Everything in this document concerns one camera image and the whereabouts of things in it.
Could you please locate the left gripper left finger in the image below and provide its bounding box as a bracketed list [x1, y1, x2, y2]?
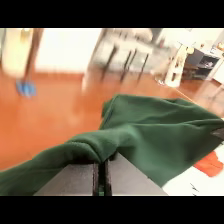
[34, 161, 100, 197]

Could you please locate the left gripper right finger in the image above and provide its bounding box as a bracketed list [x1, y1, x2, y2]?
[101, 152, 168, 197]

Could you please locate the black shelf unit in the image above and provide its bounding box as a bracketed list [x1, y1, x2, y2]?
[182, 47, 221, 81]

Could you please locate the red garment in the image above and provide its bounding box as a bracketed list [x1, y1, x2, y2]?
[193, 150, 224, 178]

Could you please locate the green shirt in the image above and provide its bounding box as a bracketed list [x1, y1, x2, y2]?
[0, 93, 224, 197]

